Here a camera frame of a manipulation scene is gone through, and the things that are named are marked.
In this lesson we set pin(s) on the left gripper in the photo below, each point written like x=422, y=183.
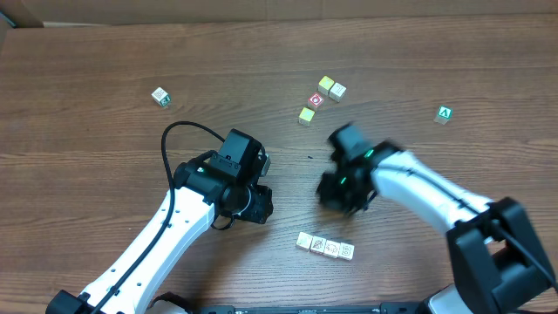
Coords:
x=265, y=206

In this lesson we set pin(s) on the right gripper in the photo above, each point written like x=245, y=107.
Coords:
x=333, y=193

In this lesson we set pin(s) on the white block green edge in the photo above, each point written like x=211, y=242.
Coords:
x=331, y=249

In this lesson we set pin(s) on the white wooden number block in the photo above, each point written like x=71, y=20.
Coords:
x=346, y=251

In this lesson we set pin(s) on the white block red side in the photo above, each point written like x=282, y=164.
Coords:
x=318, y=244

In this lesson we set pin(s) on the yellow wooden block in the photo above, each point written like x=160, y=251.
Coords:
x=304, y=241

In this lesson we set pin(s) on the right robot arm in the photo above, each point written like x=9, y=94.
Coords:
x=497, y=259

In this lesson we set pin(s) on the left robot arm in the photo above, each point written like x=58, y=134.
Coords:
x=222, y=183

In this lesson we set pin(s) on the yellow block middle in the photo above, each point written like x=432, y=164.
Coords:
x=306, y=116

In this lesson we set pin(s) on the white block beside yellow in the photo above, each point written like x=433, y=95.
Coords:
x=337, y=92

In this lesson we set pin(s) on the yellow block top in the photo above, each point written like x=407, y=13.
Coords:
x=325, y=84

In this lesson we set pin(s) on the green letter block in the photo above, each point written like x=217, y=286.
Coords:
x=444, y=114

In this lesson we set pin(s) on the white block green side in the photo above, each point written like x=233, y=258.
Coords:
x=161, y=97

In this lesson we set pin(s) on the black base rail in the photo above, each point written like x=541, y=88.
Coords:
x=170, y=303

